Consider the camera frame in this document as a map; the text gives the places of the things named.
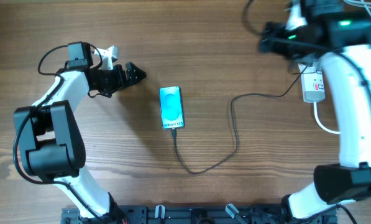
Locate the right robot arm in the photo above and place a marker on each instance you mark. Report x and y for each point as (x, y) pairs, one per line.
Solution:
(345, 59)

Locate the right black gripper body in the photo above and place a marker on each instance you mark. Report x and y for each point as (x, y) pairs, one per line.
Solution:
(288, 44)

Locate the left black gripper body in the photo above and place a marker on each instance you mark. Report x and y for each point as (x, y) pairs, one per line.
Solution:
(108, 80)

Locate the white power strip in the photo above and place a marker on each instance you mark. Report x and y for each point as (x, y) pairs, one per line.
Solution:
(312, 82)

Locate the turquoise screen smartphone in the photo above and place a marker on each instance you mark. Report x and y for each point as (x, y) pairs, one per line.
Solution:
(171, 107)

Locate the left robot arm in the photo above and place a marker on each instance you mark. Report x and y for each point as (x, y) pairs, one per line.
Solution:
(48, 148)

